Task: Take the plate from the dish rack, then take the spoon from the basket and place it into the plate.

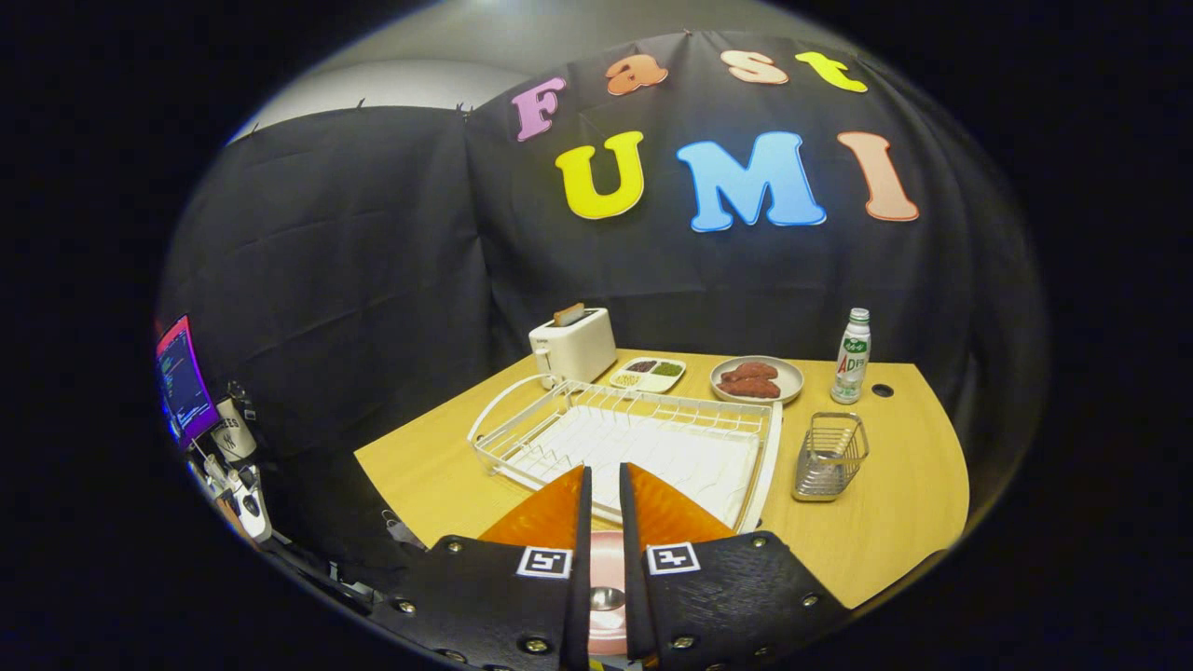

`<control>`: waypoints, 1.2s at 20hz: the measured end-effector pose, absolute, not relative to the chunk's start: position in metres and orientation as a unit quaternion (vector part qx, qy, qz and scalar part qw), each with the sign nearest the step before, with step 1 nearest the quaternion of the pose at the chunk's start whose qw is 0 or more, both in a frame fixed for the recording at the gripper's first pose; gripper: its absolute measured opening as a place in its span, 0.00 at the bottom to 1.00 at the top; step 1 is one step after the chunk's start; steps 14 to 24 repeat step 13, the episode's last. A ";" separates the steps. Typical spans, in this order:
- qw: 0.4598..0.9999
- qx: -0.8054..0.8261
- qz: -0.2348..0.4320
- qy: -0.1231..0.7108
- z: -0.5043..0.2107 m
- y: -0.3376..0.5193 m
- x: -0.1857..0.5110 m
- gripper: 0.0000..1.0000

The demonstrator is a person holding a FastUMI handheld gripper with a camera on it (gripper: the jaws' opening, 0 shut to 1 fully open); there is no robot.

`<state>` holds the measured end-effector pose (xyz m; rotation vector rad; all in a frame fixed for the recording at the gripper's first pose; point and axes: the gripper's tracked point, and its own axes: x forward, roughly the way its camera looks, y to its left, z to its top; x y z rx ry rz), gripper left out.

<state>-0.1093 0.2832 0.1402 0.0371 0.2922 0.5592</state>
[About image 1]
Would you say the white toaster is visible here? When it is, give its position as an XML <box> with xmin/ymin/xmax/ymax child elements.
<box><xmin>528</xmin><ymin>308</ymin><xmax>618</xmax><ymax>386</ymax></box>

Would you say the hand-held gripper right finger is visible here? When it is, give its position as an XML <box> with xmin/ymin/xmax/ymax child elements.
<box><xmin>619</xmin><ymin>462</ymin><xmax>854</xmax><ymax>671</ymax></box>

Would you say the white printed mug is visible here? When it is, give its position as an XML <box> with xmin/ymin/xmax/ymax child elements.
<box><xmin>213</xmin><ymin>399</ymin><xmax>258</xmax><ymax>462</ymax></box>

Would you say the metal wire basket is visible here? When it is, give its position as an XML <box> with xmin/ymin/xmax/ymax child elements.
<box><xmin>792</xmin><ymin>412</ymin><xmax>871</xmax><ymax>503</ymax></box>

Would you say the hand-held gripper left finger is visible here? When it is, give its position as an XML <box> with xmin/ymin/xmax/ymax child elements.
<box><xmin>368</xmin><ymin>464</ymin><xmax>594</xmax><ymax>671</ymax></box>

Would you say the pink round plate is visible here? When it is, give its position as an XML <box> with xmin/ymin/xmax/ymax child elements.
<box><xmin>587</xmin><ymin>529</ymin><xmax>630</xmax><ymax>657</ymax></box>

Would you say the white green plastic bottle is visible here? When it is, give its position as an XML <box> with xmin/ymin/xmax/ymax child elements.
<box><xmin>830</xmin><ymin>308</ymin><xmax>872</xmax><ymax>405</ymax></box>

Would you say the white handheld device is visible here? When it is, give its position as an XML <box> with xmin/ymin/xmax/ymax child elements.
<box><xmin>224</xmin><ymin>466</ymin><xmax>273</xmax><ymax>543</ymax></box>

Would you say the white sectioned snack dish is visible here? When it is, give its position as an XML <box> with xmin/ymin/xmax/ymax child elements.
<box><xmin>609</xmin><ymin>356</ymin><xmax>688</xmax><ymax>394</ymax></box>

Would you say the grey round food dish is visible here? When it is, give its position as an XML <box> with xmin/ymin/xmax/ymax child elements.
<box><xmin>709</xmin><ymin>355</ymin><xmax>805</xmax><ymax>405</ymax></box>

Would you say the computer monitor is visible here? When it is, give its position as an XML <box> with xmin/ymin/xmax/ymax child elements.
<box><xmin>156</xmin><ymin>315</ymin><xmax>221</xmax><ymax>448</ymax></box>

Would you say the white wire dish rack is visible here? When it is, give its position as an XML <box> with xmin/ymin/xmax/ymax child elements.
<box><xmin>467</xmin><ymin>374</ymin><xmax>784</xmax><ymax>534</ymax></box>

